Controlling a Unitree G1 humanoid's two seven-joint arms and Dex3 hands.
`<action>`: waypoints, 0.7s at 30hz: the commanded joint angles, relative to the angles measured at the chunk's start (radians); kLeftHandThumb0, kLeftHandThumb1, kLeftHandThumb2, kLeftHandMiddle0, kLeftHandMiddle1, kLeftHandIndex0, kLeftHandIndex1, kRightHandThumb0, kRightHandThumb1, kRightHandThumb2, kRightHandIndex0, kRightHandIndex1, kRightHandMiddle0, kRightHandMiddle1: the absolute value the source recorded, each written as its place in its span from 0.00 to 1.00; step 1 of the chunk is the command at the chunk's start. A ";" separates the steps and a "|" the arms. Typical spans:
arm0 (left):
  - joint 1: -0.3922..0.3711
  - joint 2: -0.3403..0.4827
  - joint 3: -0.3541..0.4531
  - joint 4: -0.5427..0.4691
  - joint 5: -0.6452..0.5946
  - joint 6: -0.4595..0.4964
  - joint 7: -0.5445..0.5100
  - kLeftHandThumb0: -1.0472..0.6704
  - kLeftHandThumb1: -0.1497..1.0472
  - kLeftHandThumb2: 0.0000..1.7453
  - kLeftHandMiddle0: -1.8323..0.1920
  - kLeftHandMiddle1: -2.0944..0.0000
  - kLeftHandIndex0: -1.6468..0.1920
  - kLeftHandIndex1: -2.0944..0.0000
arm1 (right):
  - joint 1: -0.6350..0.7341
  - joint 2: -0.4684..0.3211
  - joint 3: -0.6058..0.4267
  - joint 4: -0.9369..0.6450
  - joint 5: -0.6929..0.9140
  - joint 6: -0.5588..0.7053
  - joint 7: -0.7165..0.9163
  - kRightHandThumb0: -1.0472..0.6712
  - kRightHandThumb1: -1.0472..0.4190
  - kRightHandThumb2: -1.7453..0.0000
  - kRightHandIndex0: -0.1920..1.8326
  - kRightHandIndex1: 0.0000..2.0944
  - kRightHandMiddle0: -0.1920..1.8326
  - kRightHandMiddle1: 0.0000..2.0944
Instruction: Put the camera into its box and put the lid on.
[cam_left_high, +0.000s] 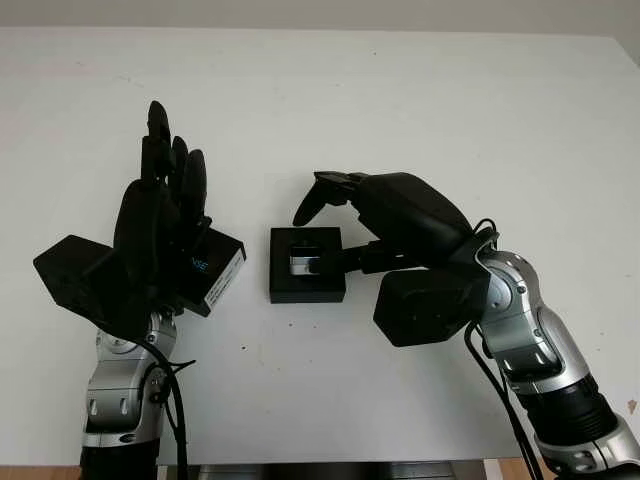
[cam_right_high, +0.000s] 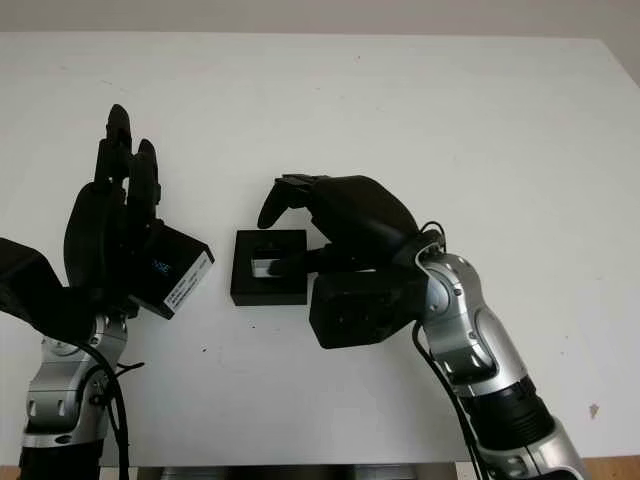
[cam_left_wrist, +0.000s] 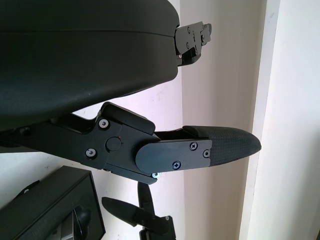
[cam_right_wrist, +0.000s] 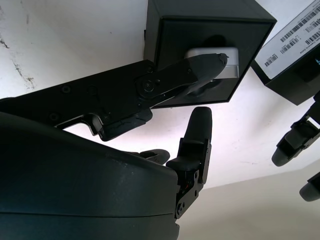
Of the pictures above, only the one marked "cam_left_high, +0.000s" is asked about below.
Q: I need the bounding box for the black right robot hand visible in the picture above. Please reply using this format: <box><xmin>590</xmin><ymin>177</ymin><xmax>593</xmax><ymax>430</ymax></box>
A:
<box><xmin>292</xmin><ymin>170</ymin><xmax>475</xmax><ymax>275</ymax></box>

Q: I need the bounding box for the grey robot torso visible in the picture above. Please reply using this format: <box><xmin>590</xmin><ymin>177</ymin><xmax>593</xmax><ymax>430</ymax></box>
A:
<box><xmin>199</xmin><ymin>462</ymin><xmax>484</xmax><ymax>480</ymax></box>

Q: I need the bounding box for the black camera box base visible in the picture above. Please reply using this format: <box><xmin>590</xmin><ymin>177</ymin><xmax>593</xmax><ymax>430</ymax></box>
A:
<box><xmin>268</xmin><ymin>225</ymin><xmax>347</xmax><ymax>305</ymax></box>

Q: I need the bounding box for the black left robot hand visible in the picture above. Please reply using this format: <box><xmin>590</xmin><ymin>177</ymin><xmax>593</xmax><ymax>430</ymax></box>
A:
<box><xmin>110</xmin><ymin>99</ymin><xmax>214</xmax><ymax>322</ymax></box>

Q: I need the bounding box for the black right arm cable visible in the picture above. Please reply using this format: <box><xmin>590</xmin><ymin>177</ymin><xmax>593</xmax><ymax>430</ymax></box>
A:
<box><xmin>462</xmin><ymin>217</ymin><xmax>556</xmax><ymax>480</ymax></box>

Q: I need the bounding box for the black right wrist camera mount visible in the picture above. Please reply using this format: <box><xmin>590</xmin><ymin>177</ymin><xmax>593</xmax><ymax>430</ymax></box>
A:
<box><xmin>372</xmin><ymin>267</ymin><xmax>494</xmax><ymax>349</ymax></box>

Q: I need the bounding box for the small silver depth camera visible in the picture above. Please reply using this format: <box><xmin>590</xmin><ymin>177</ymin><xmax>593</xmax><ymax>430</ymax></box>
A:
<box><xmin>287</xmin><ymin>242</ymin><xmax>322</xmax><ymax>276</ymax></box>

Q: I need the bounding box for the black box lid with label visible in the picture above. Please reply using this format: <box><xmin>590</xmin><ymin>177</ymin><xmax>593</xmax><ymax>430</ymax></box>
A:
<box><xmin>172</xmin><ymin>225</ymin><xmax>249</xmax><ymax>318</ymax></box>

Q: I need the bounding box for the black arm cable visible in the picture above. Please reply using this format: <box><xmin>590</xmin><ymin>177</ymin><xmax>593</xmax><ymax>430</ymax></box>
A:
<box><xmin>134</xmin><ymin>327</ymin><xmax>197</xmax><ymax>480</ymax></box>
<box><xmin>462</xmin><ymin>217</ymin><xmax>556</xmax><ymax>480</ymax></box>

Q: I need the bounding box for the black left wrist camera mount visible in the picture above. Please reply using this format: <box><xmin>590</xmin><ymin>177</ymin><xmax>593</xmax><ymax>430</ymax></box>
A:
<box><xmin>32</xmin><ymin>233</ymin><xmax>151</xmax><ymax>334</ymax></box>

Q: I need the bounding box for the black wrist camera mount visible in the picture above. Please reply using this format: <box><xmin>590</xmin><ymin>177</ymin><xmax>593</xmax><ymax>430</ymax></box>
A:
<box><xmin>372</xmin><ymin>267</ymin><xmax>494</xmax><ymax>349</ymax></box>
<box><xmin>32</xmin><ymin>233</ymin><xmax>151</xmax><ymax>334</ymax></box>

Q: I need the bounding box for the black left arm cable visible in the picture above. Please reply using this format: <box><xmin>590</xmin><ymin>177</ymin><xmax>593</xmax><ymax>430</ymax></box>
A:
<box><xmin>134</xmin><ymin>327</ymin><xmax>197</xmax><ymax>480</ymax></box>

